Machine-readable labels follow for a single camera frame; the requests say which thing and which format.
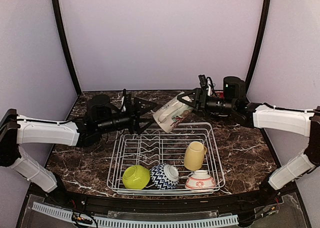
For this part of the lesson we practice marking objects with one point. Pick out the left black frame post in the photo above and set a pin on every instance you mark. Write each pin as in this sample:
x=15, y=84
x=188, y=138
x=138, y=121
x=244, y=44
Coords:
x=65, y=46

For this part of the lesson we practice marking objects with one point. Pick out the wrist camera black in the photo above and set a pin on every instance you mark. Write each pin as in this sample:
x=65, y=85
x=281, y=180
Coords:
x=234, y=88
x=97, y=109

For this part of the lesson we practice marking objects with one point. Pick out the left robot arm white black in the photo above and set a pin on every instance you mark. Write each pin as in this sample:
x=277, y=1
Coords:
x=16, y=130

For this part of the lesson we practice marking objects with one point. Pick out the right black frame post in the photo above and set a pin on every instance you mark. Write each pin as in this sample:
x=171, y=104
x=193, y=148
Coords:
x=258, y=43

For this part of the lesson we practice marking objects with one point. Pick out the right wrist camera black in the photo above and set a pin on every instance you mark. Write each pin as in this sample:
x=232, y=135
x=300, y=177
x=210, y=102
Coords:
x=234, y=88

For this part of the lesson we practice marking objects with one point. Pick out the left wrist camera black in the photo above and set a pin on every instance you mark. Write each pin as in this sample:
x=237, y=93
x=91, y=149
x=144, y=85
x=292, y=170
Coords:
x=97, y=109

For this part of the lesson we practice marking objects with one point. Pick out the red floral plate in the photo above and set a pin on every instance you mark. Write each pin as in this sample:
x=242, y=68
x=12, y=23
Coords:
x=218, y=93

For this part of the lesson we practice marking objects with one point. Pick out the white wire dish rack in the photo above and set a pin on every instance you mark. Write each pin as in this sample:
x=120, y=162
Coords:
x=163, y=155

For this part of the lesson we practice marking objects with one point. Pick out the black front rail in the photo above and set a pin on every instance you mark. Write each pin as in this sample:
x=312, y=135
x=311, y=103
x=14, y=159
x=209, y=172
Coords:
x=289, y=205

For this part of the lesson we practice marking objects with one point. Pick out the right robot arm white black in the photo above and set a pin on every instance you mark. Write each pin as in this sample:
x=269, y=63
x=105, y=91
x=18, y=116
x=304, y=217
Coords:
x=294, y=132

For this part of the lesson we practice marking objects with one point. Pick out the white patterned tall mug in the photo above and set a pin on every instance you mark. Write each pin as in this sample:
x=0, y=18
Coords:
x=170, y=115

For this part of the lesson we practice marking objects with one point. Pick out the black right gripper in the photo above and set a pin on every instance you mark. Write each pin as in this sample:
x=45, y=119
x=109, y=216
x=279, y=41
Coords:
x=202, y=101

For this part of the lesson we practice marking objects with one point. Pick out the white red patterned bowl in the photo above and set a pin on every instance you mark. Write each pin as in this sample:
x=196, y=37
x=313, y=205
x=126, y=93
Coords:
x=200, y=180

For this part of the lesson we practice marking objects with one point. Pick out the blue white zigzag bowl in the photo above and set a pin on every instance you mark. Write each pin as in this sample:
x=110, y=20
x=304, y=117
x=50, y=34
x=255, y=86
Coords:
x=164, y=176

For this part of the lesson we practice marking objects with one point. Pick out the yellow mug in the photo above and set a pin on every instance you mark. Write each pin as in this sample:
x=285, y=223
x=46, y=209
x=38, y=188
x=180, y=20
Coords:
x=194, y=156

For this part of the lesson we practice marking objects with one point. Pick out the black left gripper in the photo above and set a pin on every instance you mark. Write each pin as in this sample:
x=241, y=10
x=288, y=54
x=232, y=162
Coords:
x=135, y=117

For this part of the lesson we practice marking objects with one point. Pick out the black frame post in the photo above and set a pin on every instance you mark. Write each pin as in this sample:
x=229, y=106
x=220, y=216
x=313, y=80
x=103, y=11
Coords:
x=258, y=43
x=65, y=46

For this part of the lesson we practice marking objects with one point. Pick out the white slotted cable duct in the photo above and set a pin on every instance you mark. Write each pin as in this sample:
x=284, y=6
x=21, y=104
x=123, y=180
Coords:
x=134, y=220

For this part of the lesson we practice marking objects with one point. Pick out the lime green bowl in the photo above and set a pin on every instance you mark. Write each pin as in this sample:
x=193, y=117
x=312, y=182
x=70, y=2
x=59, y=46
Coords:
x=136, y=177

